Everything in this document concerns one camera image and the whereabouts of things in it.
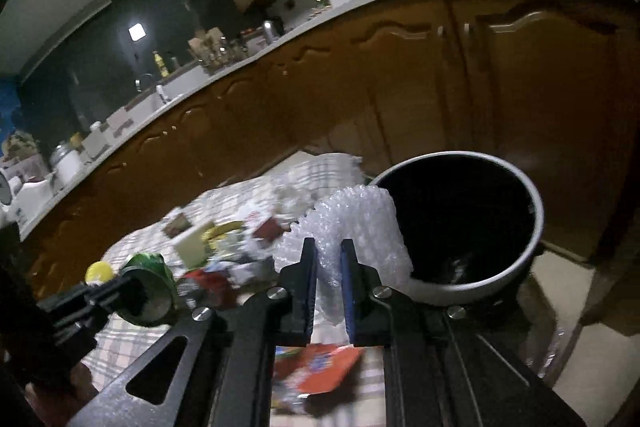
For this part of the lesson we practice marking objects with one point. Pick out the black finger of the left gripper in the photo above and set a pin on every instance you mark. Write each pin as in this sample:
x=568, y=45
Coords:
x=93, y=304

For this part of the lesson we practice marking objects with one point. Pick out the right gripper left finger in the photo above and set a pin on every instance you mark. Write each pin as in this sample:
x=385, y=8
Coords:
x=300, y=282

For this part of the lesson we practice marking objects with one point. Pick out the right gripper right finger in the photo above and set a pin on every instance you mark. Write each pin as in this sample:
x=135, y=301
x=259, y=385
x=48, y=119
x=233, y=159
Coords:
x=367, y=319

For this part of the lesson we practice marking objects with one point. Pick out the orange cartoon snack bag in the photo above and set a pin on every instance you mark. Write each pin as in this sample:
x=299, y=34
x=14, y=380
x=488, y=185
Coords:
x=316, y=369

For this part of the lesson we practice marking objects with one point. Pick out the clear bubble wrap sheet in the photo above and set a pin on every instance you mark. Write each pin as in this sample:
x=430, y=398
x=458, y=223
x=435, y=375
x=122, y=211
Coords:
x=365, y=214

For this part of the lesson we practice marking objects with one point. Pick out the white round trash bin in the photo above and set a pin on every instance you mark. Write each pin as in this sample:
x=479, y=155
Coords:
x=471, y=224

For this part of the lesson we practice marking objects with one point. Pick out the yellow round sponge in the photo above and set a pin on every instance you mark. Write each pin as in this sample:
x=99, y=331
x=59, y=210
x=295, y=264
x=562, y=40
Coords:
x=98, y=273

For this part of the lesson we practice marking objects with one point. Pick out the green glass bottle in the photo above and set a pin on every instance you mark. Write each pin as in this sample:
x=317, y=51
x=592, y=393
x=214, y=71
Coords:
x=152, y=297

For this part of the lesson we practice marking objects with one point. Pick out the red snack wrapper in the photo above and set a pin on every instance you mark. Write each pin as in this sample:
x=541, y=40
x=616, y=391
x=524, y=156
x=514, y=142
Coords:
x=216, y=286

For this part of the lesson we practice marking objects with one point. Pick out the plaid checkered tablecloth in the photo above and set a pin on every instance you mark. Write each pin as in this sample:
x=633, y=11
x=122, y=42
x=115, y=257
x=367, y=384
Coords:
x=284, y=194

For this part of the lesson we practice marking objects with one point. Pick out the yellow snack bag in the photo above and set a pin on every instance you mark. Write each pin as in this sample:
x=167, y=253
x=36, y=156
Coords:
x=219, y=230

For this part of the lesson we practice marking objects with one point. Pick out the white foam block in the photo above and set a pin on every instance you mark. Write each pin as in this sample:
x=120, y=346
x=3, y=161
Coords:
x=189, y=245

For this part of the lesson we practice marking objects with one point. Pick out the white canister with lid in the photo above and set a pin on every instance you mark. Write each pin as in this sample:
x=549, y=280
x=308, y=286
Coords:
x=66, y=163

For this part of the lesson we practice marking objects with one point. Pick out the yellow oil bottle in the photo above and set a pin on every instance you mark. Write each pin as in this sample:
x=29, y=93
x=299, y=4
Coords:
x=160, y=64

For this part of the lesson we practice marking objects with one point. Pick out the steel kettle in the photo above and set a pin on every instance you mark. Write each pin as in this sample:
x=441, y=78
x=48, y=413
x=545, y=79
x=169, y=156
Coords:
x=270, y=32

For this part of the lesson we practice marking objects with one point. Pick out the brown wooden lower cabinets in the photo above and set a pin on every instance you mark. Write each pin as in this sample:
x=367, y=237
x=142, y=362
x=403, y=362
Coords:
x=549, y=85

